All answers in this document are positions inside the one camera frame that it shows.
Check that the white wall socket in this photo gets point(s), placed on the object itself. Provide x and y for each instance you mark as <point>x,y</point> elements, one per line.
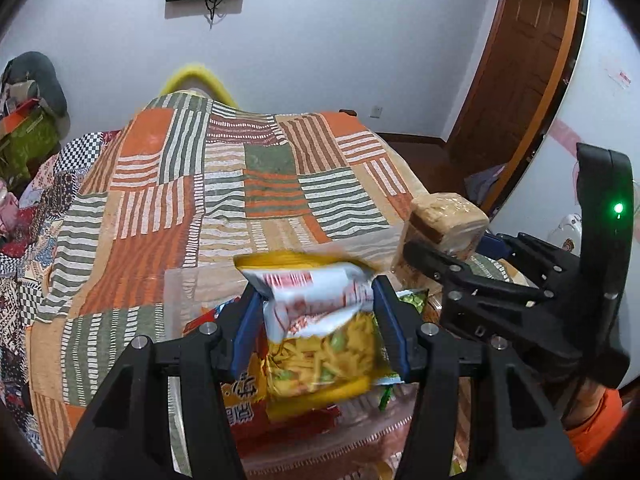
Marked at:
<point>376,111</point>

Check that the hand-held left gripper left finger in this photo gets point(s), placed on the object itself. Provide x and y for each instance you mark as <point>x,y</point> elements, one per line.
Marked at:
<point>245,332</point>

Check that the pink plush toy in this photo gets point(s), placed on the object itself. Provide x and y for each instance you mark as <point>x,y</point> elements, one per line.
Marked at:
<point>7,210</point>

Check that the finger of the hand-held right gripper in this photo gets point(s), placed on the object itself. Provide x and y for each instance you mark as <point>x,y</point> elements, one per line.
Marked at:
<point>495,247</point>
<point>450,270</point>

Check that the red white wall sign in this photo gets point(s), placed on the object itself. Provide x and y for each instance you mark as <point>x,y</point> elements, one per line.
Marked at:
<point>621,78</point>

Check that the grey cloth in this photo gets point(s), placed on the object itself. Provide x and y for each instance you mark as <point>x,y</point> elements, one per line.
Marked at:
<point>485,182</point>

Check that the orange flat box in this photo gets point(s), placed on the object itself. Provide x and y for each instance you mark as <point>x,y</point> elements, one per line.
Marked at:
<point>17,117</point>

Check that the clear plastic container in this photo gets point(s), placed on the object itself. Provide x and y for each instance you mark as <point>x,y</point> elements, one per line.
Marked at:
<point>200,285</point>

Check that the checkered patchwork quilt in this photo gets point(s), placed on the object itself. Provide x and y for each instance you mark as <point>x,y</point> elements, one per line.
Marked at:
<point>55,195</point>

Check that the clear green-edged snack packet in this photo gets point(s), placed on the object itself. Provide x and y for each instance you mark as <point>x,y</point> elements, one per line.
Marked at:
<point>415,302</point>

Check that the red snack packet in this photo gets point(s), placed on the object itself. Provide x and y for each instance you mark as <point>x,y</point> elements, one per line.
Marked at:
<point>245,400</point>

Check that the yellow foam tube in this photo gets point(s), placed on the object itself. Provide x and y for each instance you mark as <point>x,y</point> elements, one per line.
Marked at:
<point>192,72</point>

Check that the person's right forearm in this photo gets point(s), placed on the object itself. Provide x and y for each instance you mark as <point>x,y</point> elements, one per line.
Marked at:
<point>595,425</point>

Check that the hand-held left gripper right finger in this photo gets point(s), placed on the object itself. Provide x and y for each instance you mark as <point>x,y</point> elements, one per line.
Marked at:
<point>395,330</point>

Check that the brown wooden door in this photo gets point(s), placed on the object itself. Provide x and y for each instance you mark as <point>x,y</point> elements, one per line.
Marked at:
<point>520,60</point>

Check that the clear yellow snack packet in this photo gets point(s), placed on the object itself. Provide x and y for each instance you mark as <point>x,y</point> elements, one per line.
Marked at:
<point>320,355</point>

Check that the sandwich bread packet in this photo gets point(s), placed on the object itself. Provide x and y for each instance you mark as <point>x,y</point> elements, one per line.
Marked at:
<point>445,215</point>

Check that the orange green patchwork blanket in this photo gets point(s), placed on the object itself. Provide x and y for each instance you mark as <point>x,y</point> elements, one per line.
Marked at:
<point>150,220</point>

